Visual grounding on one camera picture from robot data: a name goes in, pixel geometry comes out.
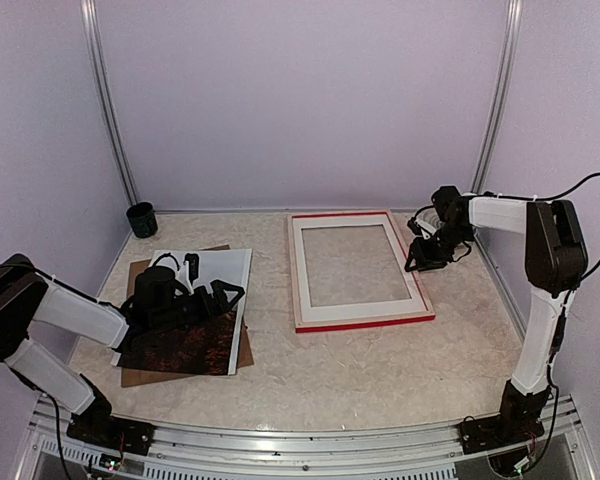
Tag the front aluminium rail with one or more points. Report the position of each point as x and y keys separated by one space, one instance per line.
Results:
x=429 y=451

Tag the autumn forest photo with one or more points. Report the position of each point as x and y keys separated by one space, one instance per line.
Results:
x=190 y=325

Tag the black cup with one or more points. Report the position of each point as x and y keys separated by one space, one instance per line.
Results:
x=142 y=220

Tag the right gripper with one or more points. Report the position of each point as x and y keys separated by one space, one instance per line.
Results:
x=426 y=260

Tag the white mat board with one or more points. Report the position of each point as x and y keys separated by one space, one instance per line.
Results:
x=352 y=267

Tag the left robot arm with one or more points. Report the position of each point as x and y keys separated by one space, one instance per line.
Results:
x=30 y=296

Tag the aluminium post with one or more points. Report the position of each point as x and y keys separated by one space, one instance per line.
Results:
x=499 y=98
x=95 y=49

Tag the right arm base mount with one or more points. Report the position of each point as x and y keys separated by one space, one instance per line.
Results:
x=488 y=433

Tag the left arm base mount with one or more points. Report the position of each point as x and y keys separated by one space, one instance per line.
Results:
x=122 y=435

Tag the left aluminium post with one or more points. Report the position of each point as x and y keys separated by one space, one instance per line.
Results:
x=95 y=49

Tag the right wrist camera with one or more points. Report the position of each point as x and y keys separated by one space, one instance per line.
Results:
x=420 y=227

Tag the white patterned plate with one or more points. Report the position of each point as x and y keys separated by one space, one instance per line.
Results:
x=428 y=219

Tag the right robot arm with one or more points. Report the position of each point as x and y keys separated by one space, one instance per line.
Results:
x=555 y=260

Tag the right aluminium post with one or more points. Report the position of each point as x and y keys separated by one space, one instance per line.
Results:
x=499 y=98

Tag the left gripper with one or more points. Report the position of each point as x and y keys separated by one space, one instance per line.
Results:
x=208 y=311

